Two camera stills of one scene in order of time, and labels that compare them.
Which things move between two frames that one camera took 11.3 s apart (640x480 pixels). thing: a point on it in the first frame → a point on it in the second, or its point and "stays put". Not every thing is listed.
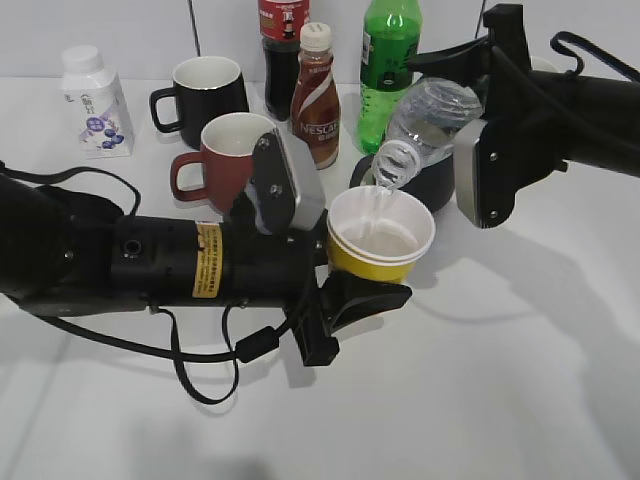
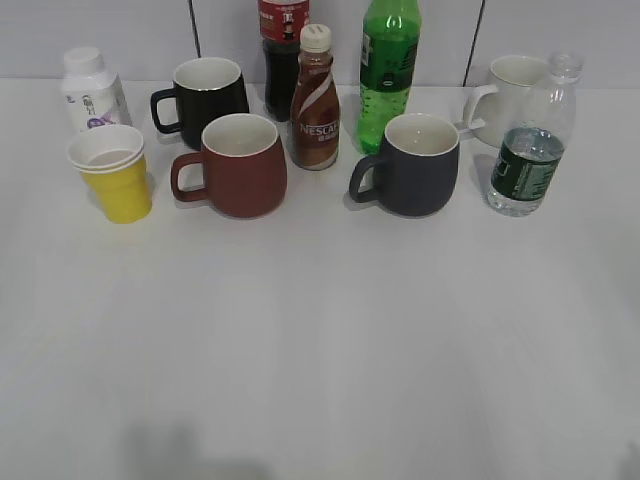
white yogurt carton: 95,104 stays put
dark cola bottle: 282,25 stays put
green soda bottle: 390,37 stays put
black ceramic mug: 206,87 stays put
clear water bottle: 423,122 → 528,156
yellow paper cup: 379,232 → 112,160
